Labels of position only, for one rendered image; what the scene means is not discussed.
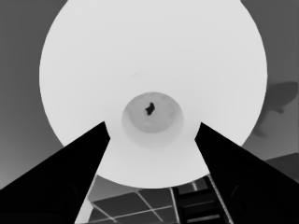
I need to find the medium white toothed gear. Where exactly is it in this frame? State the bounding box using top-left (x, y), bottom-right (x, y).
top-left (125, 91), bottom-right (182, 135)

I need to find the large thick white disc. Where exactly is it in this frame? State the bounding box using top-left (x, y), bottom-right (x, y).
top-left (38, 0), bottom-right (269, 190)

